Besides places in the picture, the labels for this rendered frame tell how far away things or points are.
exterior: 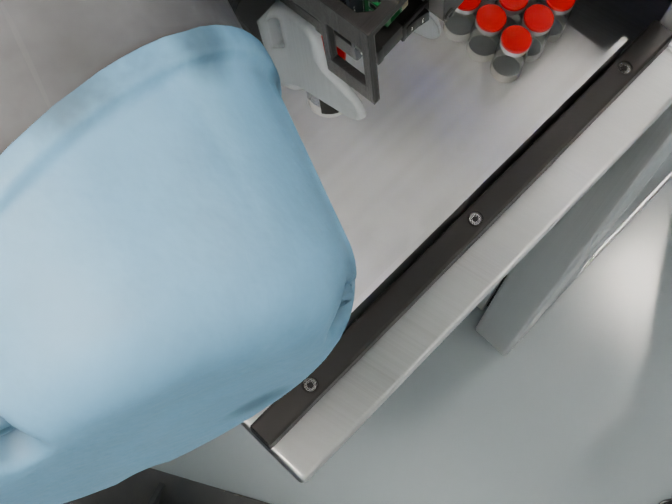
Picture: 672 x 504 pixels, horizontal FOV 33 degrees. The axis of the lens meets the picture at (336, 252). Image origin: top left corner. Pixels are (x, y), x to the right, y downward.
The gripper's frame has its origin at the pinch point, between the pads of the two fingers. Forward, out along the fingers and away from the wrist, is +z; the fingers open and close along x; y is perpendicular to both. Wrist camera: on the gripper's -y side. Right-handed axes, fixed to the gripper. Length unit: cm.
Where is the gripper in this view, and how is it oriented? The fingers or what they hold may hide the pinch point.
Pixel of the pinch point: (313, 41)
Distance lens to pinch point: 52.6
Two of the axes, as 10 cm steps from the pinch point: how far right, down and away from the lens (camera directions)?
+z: 0.7, 3.1, 9.5
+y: 7.5, 6.1, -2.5
